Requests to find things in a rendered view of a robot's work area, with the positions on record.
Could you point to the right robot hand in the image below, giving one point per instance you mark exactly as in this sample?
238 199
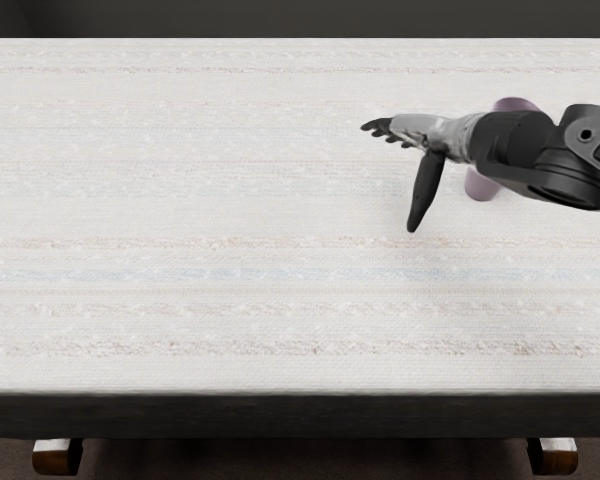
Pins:
432 131

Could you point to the mauve plastic cup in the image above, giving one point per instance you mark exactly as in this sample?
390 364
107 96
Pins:
480 187

